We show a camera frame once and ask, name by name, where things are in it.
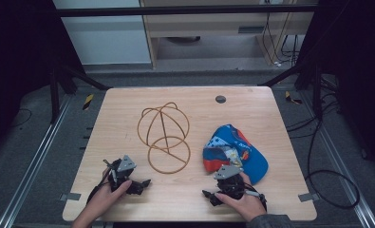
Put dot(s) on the yellow and black tape marker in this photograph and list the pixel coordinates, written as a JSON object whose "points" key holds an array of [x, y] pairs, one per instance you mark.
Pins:
{"points": [[291, 98], [88, 101]]}

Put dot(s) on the dark curtain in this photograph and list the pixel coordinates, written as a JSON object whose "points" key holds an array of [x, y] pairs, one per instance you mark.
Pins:
{"points": [[17, 63], [356, 63]]}

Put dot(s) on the aluminium floor rail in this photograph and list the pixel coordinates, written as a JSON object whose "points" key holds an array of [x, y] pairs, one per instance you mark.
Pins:
{"points": [[340, 158], [33, 158]]}

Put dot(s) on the grey tape strip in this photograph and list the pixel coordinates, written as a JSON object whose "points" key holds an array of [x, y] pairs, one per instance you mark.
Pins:
{"points": [[70, 196], [308, 197]]}

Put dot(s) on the blue and red cap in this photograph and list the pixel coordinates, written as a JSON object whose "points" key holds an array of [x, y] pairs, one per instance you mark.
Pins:
{"points": [[250, 155]]}

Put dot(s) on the black metal stand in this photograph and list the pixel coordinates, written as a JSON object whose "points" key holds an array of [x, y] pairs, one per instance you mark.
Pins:
{"points": [[316, 91], [54, 95]]}

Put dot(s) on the person's left hand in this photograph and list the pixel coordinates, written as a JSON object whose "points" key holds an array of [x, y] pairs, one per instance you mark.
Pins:
{"points": [[104, 199]]}

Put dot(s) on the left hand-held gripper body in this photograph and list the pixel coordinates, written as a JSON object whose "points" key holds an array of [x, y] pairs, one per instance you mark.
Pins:
{"points": [[122, 172]]}

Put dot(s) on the black horizontal frame bar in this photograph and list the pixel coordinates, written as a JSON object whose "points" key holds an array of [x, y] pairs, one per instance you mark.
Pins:
{"points": [[175, 10]]}

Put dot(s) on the person's right hand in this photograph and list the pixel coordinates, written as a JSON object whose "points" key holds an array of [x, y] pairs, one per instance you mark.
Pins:
{"points": [[250, 205]]}

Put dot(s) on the white cabinet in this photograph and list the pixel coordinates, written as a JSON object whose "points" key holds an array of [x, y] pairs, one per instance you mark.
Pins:
{"points": [[106, 38]]}

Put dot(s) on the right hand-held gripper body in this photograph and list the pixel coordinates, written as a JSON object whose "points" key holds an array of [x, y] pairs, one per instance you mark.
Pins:
{"points": [[231, 183]]}

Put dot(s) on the wooden desk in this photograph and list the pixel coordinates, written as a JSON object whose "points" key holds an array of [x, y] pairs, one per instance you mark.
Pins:
{"points": [[207, 23]]}

